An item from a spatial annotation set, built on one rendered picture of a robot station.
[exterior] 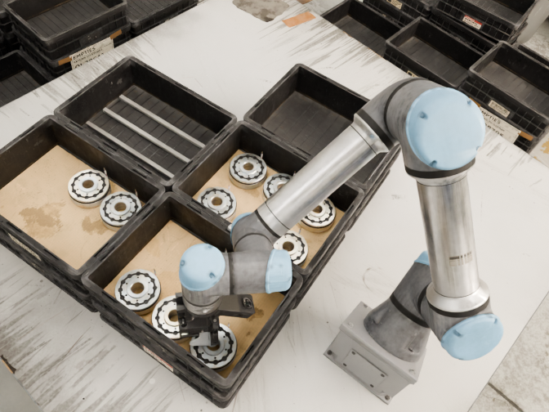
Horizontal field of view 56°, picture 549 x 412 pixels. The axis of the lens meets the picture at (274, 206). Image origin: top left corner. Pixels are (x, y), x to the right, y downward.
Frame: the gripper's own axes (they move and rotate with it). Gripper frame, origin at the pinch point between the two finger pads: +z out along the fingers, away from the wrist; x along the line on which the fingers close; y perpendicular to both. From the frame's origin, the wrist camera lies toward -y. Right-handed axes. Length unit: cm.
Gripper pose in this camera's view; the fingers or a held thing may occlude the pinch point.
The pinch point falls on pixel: (212, 331)
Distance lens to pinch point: 118.7
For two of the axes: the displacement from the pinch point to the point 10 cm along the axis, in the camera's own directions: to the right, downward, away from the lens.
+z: -1.0, 5.5, 8.3
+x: 1.8, 8.3, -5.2
